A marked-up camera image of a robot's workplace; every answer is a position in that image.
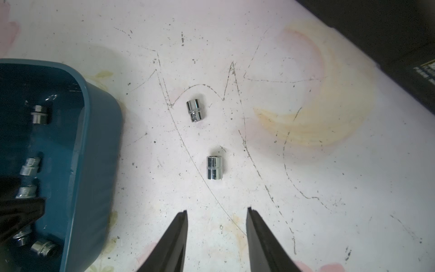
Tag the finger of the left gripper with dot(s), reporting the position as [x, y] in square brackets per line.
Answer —
[16, 214]

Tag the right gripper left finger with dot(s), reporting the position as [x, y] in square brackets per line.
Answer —
[169, 253]

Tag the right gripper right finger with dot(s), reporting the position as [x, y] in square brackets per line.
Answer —
[265, 252]

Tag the teal plastic storage tray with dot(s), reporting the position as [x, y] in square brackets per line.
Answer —
[78, 148]

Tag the chrome socket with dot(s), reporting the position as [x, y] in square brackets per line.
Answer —
[39, 115]
[31, 166]
[23, 237]
[195, 110]
[26, 192]
[44, 248]
[214, 167]

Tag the chrome socket in tray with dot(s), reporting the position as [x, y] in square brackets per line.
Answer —
[39, 115]
[44, 248]
[26, 192]
[31, 166]
[23, 237]

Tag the yellow black toolbox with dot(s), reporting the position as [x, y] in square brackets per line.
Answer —
[399, 36]

